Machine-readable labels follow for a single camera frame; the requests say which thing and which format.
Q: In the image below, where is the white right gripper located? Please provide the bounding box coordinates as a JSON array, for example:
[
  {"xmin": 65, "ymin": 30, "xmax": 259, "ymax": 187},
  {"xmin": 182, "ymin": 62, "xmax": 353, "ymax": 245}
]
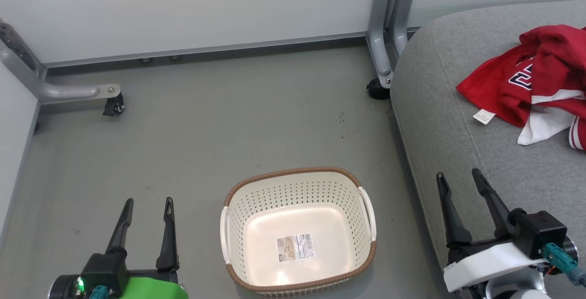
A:
[{"xmin": 436, "ymin": 167, "xmax": 548, "ymax": 293}]

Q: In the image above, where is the cream perforated laundry basket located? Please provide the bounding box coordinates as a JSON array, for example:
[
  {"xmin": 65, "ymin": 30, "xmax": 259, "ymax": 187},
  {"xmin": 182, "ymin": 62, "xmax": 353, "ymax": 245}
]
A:
[{"xmin": 219, "ymin": 166, "xmax": 377, "ymax": 295}]

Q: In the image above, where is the red white sports jersey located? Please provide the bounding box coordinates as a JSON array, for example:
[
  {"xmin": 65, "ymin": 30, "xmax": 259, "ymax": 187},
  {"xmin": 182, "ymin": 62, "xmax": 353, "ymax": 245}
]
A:
[{"xmin": 456, "ymin": 45, "xmax": 586, "ymax": 151}]

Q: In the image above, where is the grey upright metal frame leg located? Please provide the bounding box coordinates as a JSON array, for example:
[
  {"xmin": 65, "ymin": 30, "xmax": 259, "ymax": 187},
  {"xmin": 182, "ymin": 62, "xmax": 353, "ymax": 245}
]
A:
[{"xmin": 366, "ymin": 0, "xmax": 417, "ymax": 90}]

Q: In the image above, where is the grey angled metal frame leg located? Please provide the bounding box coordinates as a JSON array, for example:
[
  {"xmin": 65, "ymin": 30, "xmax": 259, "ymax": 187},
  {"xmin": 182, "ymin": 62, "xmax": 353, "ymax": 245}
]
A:
[{"xmin": 0, "ymin": 19, "xmax": 122, "ymax": 105}]

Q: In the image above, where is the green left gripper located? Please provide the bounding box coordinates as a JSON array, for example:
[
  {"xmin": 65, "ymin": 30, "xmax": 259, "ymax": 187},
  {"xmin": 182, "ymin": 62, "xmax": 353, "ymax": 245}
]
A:
[{"xmin": 105, "ymin": 196, "xmax": 190, "ymax": 299}]

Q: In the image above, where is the paper label sticker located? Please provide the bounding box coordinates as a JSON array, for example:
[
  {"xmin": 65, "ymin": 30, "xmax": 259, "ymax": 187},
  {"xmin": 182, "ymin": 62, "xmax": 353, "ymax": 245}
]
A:
[{"xmin": 275, "ymin": 233, "xmax": 316, "ymax": 263}]

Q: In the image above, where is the grey metal panel rail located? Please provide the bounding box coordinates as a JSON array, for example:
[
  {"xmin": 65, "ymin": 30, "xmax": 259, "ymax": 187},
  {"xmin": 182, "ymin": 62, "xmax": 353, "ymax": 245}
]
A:
[{"xmin": 43, "ymin": 31, "xmax": 369, "ymax": 69}]

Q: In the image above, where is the grey fabric sofa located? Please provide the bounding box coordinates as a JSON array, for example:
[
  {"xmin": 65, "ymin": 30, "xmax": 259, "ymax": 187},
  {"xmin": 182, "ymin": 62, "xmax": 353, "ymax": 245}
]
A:
[{"xmin": 390, "ymin": 0, "xmax": 586, "ymax": 299}]

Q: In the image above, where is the black caster wheel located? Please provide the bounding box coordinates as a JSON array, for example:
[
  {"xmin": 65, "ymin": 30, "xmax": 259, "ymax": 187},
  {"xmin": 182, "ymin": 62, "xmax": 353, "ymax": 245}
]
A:
[
  {"xmin": 103, "ymin": 93, "xmax": 125, "ymax": 117},
  {"xmin": 366, "ymin": 78, "xmax": 391, "ymax": 101}
]

